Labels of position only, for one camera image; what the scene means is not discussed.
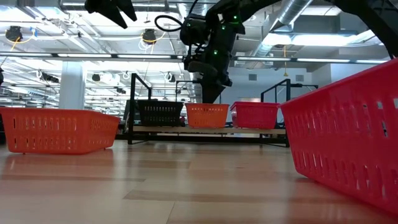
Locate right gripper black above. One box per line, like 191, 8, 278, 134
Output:
185, 46, 234, 105

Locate orange plastic basket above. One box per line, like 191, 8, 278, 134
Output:
185, 103, 231, 129
0, 106, 121, 156

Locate red plastic basket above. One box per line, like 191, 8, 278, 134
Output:
229, 101, 280, 108
277, 58, 398, 216
231, 105, 279, 130

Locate black plastic basket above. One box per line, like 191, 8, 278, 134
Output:
137, 102, 184, 128
136, 99, 185, 106

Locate long ceiling light strip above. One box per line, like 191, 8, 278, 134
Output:
0, 52, 388, 65

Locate white square pillar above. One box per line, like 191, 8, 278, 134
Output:
58, 60, 87, 110

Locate bright ceiling light panel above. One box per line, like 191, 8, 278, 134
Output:
262, 30, 383, 47

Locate black ceiling cable reel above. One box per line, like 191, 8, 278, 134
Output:
5, 26, 23, 42
142, 28, 157, 44

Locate wooden shelf with black frame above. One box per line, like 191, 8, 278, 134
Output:
127, 73, 292, 149

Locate black aluminium table frame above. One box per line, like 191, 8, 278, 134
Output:
114, 133, 290, 144

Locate yellow hanging pendant cord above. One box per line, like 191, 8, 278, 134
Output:
282, 45, 289, 78

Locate black background gantry frame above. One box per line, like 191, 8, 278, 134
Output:
290, 83, 319, 91

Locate silver ventilation duct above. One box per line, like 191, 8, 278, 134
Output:
245, 0, 313, 63

